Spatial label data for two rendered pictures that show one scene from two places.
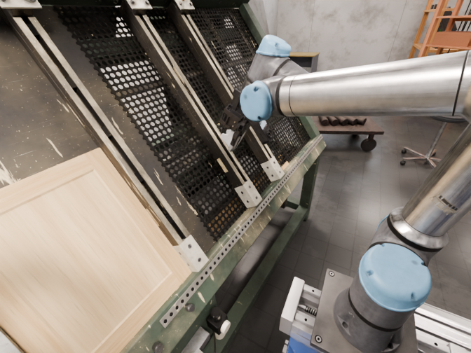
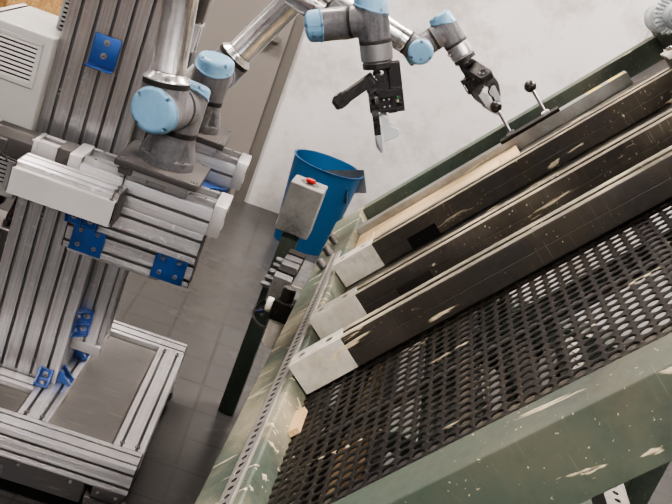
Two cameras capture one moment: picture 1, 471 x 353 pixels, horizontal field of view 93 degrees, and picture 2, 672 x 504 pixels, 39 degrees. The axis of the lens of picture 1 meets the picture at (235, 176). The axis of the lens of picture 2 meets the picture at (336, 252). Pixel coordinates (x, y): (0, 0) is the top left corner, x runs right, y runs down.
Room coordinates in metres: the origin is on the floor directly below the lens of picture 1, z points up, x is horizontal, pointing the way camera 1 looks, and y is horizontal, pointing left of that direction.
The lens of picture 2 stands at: (2.52, -1.29, 1.75)
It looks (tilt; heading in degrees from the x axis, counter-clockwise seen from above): 18 degrees down; 145
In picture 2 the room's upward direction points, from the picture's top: 21 degrees clockwise
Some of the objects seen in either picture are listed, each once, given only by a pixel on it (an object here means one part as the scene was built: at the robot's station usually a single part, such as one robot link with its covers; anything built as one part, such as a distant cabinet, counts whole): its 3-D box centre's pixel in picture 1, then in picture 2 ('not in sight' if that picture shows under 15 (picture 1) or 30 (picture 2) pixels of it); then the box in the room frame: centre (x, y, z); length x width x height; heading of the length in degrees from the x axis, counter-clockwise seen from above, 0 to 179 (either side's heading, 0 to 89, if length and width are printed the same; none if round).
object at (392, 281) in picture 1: (387, 281); (182, 103); (0.26, -0.31, 1.20); 0.13 x 0.12 x 0.14; 137
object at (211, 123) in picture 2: not in sight; (200, 111); (-0.17, -0.06, 1.09); 0.15 x 0.15 x 0.10
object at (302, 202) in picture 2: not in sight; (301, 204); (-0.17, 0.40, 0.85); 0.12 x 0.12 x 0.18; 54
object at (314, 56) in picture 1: (291, 67); not in sight; (7.84, -1.99, 0.39); 1.46 x 0.78 x 0.78; 60
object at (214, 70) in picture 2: not in sight; (212, 75); (-0.18, -0.06, 1.20); 0.13 x 0.12 x 0.14; 147
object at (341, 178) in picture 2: not in sight; (319, 201); (-1.99, 1.66, 0.28); 0.48 x 0.44 x 0.56; 60
